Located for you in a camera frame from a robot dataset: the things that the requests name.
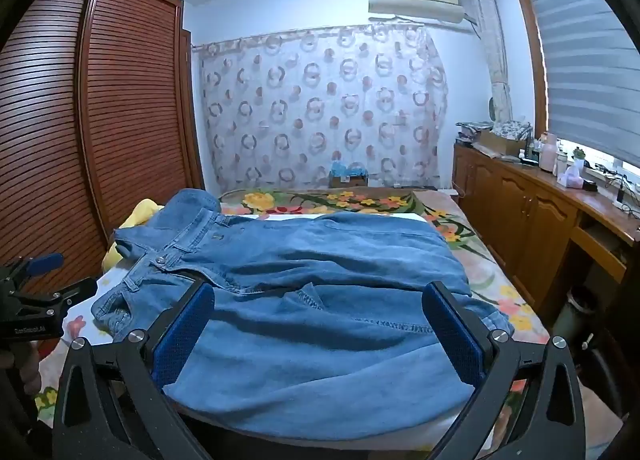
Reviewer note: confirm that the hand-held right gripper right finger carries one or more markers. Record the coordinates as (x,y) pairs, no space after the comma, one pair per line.
(452,340)

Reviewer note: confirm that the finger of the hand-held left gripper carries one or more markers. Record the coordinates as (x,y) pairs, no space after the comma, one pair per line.
(47,261)
(70,295)

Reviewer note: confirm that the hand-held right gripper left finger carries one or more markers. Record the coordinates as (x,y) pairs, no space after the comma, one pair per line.
(182,335)

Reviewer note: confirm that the blue denim pants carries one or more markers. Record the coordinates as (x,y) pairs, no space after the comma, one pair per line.
(320,290)

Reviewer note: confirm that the person's left hand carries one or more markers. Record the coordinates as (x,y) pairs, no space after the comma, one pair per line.
(27,370)

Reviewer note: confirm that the white flower-print mattress pad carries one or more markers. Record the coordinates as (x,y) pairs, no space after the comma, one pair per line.
(115,277)

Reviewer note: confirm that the yellow plush toy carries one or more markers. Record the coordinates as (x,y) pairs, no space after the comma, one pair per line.
(142,212)

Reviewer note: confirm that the dark waste bin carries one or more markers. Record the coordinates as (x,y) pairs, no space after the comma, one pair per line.
(580,310)

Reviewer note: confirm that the wooden sideboard cabinet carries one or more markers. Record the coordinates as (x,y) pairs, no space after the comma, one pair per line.
(520,220)

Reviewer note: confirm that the brown louvered wooden wardrobe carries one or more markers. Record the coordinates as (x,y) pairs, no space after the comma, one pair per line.
(130,115)

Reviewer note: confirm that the small cardboard box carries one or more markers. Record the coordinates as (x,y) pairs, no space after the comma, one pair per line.
(350,181)

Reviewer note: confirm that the pink plastic bag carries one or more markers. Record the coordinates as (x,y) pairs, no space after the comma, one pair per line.
(572,177)

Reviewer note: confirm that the blue cloth bundle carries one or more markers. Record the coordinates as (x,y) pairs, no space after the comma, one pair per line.
(345,169)

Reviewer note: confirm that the open cardboard box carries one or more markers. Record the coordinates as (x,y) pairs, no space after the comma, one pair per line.
(500,142)

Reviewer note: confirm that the white bottle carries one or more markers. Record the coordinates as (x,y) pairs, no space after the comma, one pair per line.
(561,162)

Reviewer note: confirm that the pink bottle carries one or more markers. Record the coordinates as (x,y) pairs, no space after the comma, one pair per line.
(548,155)

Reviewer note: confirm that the stack of papers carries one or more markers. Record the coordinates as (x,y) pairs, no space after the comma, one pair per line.
(472,130)

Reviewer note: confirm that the floral fabric bundle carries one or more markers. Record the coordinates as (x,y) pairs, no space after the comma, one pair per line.
(515,129)

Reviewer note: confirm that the green-capped bottle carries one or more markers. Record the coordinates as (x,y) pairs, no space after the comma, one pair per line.
(578,155)

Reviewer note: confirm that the small round mirror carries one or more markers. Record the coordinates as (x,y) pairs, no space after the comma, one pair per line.
(491,110)

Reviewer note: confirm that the beige lace curtain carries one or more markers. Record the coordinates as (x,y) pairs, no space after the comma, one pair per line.
(492,40)

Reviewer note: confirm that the grey striped window blind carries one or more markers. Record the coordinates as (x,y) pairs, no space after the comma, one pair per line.
(590,65)

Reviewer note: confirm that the wooden window frame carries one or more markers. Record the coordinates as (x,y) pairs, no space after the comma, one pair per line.
(530,50)

